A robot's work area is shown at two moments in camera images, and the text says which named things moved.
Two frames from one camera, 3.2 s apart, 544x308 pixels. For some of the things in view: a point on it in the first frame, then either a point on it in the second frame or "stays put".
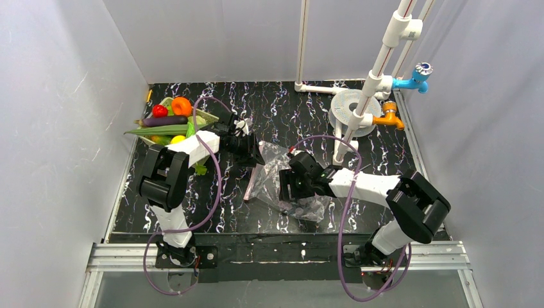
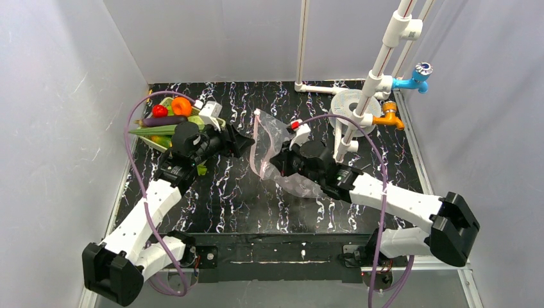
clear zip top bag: [263, 187] to [268, 135]
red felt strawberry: [160, 111] stays put
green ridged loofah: [172, 129] stays put
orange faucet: [390, 117] stays put
